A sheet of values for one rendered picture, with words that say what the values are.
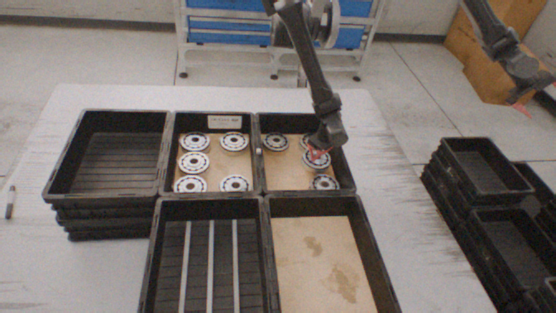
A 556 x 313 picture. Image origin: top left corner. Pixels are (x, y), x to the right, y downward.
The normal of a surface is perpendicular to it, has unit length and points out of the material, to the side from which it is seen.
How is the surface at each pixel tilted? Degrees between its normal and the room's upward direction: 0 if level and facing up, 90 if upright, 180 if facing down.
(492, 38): 87
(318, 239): 0
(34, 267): 0
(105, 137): 0
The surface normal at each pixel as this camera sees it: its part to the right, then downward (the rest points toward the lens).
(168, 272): 0.11, -0.71
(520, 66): -0.22, 0.40
